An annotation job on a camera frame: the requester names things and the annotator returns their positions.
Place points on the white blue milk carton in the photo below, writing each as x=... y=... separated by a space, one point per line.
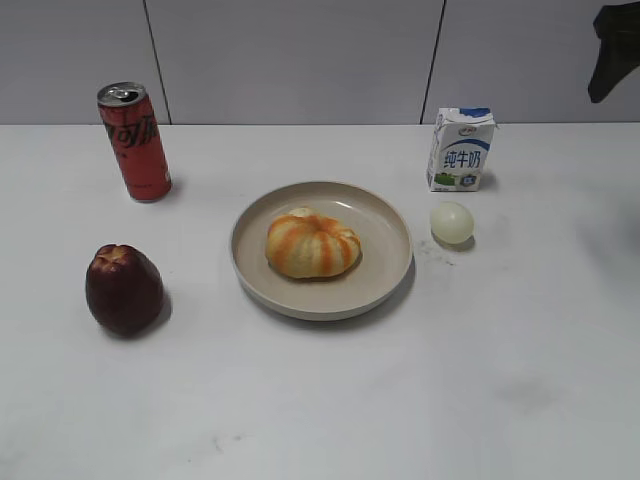
x=461 y=143

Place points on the dark red apple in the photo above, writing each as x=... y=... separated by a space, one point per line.
x=124 y=290

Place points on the red soda can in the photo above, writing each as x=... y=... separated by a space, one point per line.
x=131 y=126

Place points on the white egg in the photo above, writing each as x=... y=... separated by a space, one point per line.
x=451 y=223

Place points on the beige round plate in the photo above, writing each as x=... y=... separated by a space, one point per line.
x=386 y=252

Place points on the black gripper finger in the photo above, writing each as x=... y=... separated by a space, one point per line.
x=617 y=28

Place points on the orange striped croissant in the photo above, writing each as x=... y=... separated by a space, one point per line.
x=304 y=243

